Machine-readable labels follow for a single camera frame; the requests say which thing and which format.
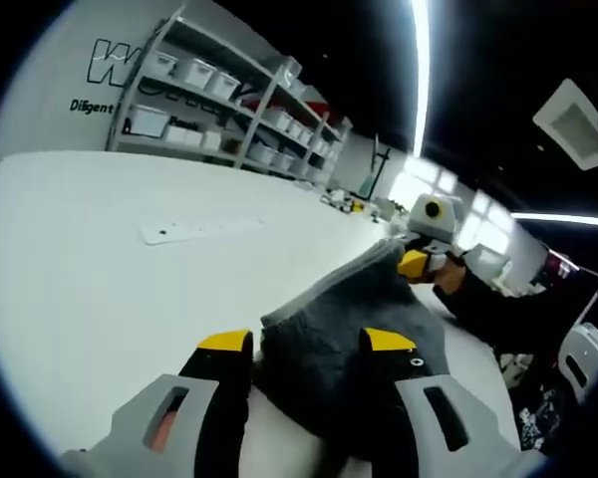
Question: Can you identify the grey towel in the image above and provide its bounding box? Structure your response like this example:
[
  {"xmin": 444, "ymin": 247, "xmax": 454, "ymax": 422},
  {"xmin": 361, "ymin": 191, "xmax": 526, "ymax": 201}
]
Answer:
[{"xmin": 251, "ymin": 238, "xmax": 452, "ymax": 444}]

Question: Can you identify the person's right hand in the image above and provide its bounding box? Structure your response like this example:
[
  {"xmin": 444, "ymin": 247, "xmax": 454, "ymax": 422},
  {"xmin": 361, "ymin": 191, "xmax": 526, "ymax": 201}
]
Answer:
[{"xmin": 430, "ymin": 254, "xmax": 468, "ymax": 294}]

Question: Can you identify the black upright stand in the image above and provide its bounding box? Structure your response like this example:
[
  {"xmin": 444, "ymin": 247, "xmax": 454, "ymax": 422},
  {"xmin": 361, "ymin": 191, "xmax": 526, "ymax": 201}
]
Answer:
[{"xmin": 361, "ymin": 133, "xmax": 393, "ymax": 196}]

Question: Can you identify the short ceiling light strip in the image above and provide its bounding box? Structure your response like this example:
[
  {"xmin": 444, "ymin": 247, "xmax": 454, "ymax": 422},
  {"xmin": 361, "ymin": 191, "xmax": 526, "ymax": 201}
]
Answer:
[{"xmin": 509, "ymin": 210, "xmax": 598, "ymax": 229}]

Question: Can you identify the long ceiling light strip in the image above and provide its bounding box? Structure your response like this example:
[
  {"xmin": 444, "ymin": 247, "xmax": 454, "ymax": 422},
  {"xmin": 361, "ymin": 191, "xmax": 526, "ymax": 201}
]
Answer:
[{"xmin": 409, "ymin": 0, "xmax": 434, "ymax": 159}]

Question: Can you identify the ceiling air vent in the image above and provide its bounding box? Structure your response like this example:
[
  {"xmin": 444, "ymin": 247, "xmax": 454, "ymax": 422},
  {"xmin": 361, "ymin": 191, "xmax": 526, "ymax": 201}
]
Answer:
[{"xmin": 531, "ymin": 78, "xmax": 598, "ymax": 171}]

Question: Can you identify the white worn device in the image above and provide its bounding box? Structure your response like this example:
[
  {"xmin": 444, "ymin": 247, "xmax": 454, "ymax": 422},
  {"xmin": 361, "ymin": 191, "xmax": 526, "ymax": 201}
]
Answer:
[{"xmin": 557, "ymin": 322, "xmax": 598, "ymax": 405}]

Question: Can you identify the grey metal shelving unit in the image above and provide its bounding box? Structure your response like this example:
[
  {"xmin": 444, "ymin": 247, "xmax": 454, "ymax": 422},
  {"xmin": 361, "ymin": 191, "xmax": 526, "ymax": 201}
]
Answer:
[{"xmin": 104, "ymin": 4, "xmax": 355, "ymax": 186}]

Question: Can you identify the row of white storage boxes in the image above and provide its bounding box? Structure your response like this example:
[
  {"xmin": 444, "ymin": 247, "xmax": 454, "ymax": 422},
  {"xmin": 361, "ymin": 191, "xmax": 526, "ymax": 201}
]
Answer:
[{"xmin": 127, "ymin": 49, "xmax": 340, "ymax": 173}]

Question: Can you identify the clutter of cables and devices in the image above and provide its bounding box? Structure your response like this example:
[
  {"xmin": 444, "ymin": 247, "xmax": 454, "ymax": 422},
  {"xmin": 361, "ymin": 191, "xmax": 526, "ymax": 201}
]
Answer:
[{"xmin": 319, "ymin": 186, "xmax": 410, "ymax": 225}]

